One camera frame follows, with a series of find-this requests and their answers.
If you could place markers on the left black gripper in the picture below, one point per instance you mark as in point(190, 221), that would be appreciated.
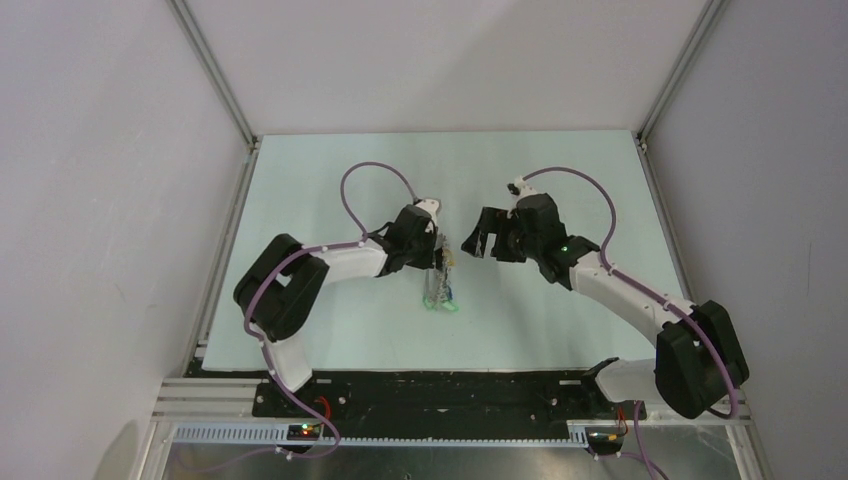
point(426, 260)

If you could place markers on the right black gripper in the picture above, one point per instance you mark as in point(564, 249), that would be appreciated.
point(492, 221)

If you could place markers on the grey toothed keyring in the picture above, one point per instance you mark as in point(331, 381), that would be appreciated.
point(438, 276)

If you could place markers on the green capped key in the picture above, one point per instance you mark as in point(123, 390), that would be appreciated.
point(443, 304)

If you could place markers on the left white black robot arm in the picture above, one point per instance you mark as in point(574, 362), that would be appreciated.
point(279, 290)

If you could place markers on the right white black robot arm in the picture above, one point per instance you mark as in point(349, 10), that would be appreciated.
point(698, 358)

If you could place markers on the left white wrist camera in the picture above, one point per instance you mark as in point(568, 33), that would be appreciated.
point(430, 205)

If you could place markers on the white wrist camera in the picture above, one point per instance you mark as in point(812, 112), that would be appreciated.
point(430, 205)
point(521, 190)

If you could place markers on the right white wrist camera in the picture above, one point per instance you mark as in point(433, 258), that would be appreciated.
point(521, 190)

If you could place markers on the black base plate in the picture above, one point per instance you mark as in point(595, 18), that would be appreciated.
point(445, 404)

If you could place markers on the grey slotted cable duct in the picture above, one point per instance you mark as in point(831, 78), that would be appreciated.
point(283, 435)

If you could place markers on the left aluminium frame post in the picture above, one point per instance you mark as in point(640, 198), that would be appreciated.
point(199, 44)

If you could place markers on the aluminium frame post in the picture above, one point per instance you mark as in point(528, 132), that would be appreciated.
point(199, 44)
point(706, 22)

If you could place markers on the right aluminium frame post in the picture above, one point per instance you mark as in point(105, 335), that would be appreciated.
point(706, 22)

